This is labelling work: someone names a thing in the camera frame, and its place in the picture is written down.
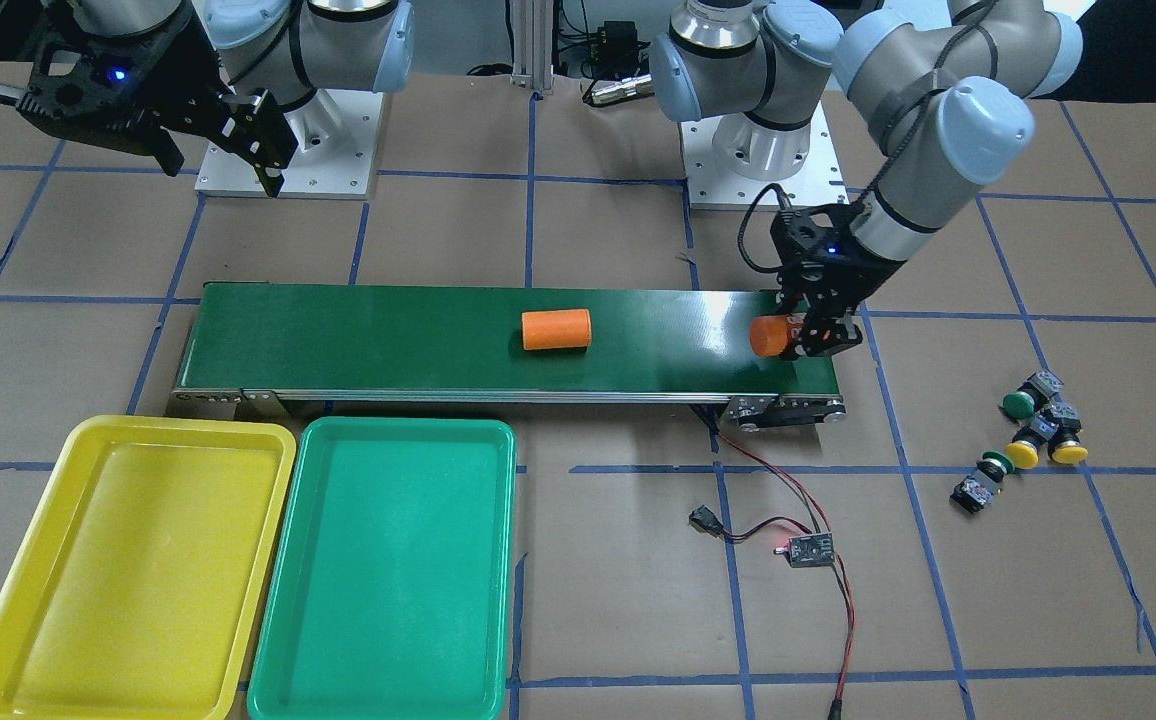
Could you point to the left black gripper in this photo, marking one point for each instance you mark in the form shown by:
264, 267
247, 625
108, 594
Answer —
860, 272

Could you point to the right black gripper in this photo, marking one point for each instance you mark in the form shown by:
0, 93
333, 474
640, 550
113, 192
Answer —
200, 106

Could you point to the orange cylinder marked 4680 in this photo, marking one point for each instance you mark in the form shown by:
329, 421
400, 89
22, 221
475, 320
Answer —
775, 335

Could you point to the green push button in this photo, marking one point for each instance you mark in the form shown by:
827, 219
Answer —
1031, 396
977, 490

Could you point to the plain orange cylinder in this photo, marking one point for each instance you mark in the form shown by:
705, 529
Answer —
556, 329

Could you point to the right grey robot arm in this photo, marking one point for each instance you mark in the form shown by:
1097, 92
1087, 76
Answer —
250, 76

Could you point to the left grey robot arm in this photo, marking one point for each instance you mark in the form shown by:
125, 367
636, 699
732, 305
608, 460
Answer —
946, 107

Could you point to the small controller circuit board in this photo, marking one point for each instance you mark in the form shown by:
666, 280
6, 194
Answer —
811, 551

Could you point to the green conveyor belt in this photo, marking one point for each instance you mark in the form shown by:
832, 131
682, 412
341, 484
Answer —
263, 344

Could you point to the yellow plastic tray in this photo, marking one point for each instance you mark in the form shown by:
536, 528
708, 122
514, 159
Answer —
135, 590

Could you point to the green plastic tray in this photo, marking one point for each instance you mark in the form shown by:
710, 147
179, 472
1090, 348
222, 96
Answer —
391, 588

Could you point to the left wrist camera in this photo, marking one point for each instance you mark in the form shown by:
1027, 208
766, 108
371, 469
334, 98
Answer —
807, 242

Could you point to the aluminium frame post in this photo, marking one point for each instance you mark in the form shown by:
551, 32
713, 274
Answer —
532, 36

